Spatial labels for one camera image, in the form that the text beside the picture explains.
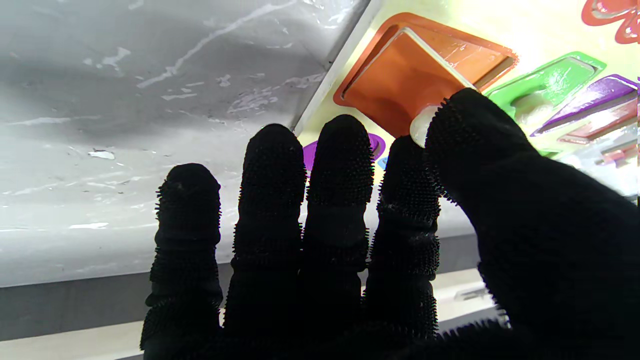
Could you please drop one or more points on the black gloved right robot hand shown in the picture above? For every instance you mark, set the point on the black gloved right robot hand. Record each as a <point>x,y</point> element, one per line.
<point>525,240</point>

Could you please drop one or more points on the yellow wooden shape puzzle board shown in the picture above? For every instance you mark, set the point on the yellow wooden shape puzzle board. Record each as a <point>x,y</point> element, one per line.
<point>530,35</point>

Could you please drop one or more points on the orange rectangle puzzle piece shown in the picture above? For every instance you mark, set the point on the orange rectangle puzzle piece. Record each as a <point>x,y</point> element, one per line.
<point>400,85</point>

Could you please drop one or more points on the blue diamond puzzle piece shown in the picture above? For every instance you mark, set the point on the blue diamond puzzle piece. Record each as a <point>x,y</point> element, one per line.
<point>382,163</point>

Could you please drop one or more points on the green hexagon puzzle piece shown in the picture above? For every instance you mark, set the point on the green hexagon puzzle piece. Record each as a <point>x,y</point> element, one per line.
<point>550,82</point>

